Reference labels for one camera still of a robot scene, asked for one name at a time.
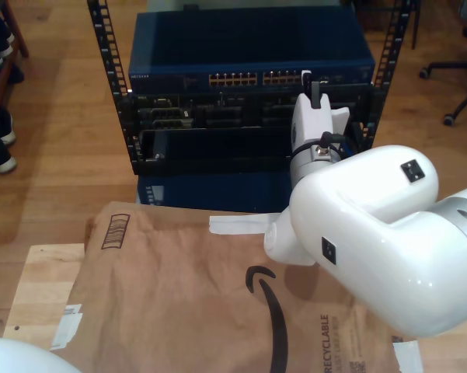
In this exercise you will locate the brown paper mailer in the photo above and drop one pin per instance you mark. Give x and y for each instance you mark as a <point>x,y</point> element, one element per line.
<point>159,291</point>

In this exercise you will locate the black perforated rack post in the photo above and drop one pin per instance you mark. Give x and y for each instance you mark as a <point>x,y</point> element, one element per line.
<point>390,50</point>
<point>109,58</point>

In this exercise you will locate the white tape strip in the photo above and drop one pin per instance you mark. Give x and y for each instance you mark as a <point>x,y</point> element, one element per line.
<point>237,224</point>

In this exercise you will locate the black rack server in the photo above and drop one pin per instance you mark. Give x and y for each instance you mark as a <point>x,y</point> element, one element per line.
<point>237,102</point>

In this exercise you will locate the blue network switch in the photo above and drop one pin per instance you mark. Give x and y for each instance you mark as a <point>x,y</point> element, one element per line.
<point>237,39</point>

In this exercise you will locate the white paper label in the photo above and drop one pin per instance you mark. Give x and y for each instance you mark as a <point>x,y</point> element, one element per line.
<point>68,326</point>
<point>408,357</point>

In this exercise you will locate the black office chair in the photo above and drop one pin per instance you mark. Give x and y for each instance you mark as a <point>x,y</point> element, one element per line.
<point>450,65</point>

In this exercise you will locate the dark blue flat device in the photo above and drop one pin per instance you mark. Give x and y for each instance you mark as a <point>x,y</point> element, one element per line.
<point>217,190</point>

